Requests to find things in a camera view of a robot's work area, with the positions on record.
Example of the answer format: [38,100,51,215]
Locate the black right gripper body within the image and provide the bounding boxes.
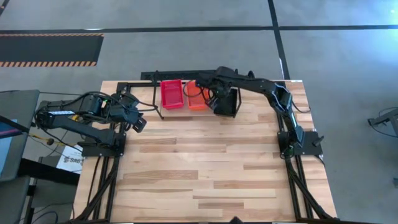
[197,66,233,104]

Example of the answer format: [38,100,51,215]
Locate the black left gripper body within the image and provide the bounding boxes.
[106,92,144,124]

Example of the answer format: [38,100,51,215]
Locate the black slotted plastic basket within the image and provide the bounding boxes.
[213,88,242,118]

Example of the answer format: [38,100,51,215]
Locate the orange slotted plastic basket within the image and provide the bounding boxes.
[185,80,210,111]

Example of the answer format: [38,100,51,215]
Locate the red slotted plastic basket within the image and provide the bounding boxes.
[160,79,185,110]

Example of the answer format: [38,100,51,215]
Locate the black metal wooden board shelf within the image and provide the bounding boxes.
[151,68,243,121]

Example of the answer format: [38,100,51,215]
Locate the black slotted bar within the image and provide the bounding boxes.
[140,70,218,81]

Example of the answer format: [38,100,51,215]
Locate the white printed paper sheet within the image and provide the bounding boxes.
[56,145,84,174]

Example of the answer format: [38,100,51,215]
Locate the black hazard striped floor mat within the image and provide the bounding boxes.
[0,33,104,68]

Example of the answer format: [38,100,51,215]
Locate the black horizontal beam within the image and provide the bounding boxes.
[17,157,81,187]

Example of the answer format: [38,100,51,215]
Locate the grey side table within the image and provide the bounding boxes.
[0,89,40,183]

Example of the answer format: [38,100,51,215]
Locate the colourful computer screen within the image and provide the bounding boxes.
[0,119,19,175]

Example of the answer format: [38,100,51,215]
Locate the grey stand leg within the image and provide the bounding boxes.
[367,105,398,138]

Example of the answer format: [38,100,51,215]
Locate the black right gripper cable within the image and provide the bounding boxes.
[182,80,206,98]

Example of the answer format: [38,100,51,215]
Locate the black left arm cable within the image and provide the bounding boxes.
[70,90,160,113]

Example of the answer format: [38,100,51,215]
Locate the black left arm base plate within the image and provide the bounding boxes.
[81,132,127,157]

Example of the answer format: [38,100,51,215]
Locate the yellow cable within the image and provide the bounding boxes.
[27,113,80,147]

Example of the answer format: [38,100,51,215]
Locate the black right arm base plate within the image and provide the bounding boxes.
[278,130,324,156]

